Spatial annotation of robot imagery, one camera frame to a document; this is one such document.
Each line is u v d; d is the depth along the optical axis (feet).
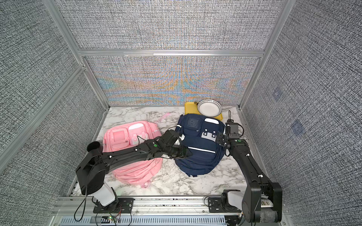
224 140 2.40
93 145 2.87
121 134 3.08
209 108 3.88
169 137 2.05
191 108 3.91
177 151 2.30
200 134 3.20
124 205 2.41
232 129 2.13
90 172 1.42
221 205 2.39
